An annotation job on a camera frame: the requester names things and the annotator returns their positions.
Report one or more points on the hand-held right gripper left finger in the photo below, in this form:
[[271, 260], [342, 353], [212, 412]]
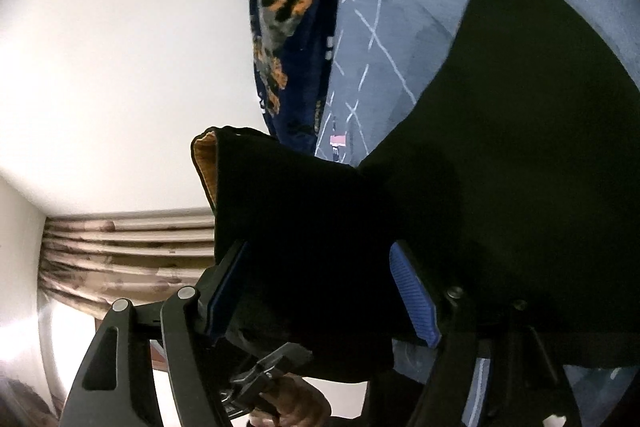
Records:
[[226, 292]]

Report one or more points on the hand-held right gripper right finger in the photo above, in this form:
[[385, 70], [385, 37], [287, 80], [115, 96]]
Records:
[[415, 294]]

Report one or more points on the black pants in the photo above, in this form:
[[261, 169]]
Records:
[[500, 132]]

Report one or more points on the person's left hand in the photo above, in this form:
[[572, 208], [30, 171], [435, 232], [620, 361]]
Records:
[[295, 402]]

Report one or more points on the beige patterned curtain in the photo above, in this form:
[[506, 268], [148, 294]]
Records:
[[125, 252]]

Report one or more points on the navy dog print blanket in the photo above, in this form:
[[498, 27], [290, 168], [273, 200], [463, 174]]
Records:
[[290, 32]]

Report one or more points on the blue checked bed sheet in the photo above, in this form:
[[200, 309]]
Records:
[[400, 7]]

